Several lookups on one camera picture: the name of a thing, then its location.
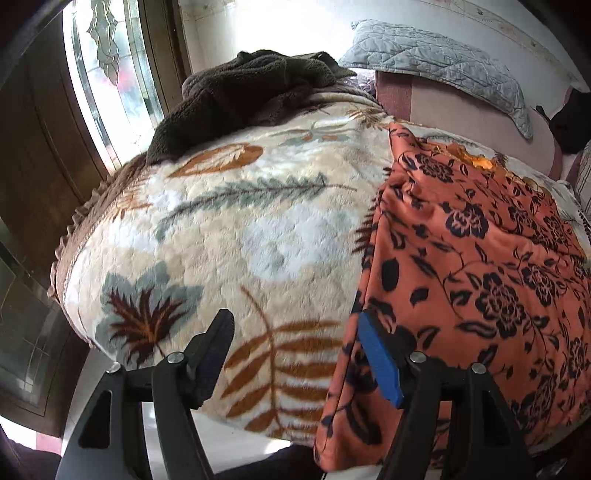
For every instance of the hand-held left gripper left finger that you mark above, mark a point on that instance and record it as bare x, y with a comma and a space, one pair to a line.
216, 353

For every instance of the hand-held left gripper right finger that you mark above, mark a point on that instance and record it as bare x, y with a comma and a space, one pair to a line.
381, 364

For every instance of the orange black floral garment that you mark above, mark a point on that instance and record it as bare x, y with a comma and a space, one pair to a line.
461, 277

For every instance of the leaf print fleece blanket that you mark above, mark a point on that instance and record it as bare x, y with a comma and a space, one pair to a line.
231, 230

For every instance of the wooden stained glass door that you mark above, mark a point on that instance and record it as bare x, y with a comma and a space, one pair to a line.
46, 161

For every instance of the dark brown fleece garment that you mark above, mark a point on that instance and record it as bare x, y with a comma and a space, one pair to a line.
240, 92

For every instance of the pink sofa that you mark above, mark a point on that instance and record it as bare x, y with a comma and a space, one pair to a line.
461, 110

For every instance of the striped floral sofa cushion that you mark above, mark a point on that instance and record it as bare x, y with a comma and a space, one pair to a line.
585, 180

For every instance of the lilac cloth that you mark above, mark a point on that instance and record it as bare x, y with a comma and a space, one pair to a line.
358, 85

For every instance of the grey quilted pillow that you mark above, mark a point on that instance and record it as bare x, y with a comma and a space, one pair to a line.
438, 60

